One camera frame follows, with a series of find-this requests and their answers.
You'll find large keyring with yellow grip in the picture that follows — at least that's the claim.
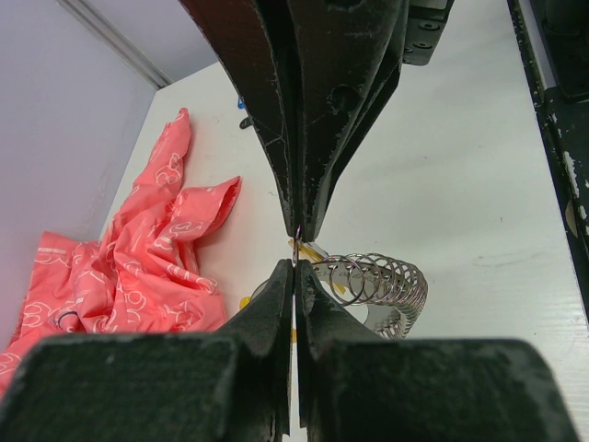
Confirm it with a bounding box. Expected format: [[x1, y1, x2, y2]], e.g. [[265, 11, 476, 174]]
[[289, 239, 428, 340]]

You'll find pink patterned jacket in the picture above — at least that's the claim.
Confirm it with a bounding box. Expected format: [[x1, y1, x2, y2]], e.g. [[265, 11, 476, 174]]
[[1, 109, 241, 388]]

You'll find aluminium frame post right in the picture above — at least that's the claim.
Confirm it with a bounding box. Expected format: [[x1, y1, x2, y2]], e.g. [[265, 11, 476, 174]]
[[57, 0, 172, 89]]

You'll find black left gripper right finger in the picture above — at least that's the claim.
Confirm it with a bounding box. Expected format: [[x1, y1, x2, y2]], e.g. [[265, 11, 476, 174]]
[[294, 262, 578, 441]]

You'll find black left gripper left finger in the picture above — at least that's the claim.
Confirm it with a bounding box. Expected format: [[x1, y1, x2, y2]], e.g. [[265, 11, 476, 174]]
[[1, 260, 295, 441]]

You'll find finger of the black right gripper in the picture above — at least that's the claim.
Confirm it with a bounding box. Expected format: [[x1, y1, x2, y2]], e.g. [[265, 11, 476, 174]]
[[181, 1, 298, 237]]

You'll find black tag with silver key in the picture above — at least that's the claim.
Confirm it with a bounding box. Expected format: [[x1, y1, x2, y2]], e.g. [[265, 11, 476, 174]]
[[239, 117, 252, 130]]

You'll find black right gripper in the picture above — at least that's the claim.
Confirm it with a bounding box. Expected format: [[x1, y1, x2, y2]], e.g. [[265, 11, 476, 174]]
[[288, 0, 455, 241]]

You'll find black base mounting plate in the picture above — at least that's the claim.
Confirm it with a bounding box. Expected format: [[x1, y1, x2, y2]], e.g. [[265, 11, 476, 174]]
[[507, 1, 588, 309]]

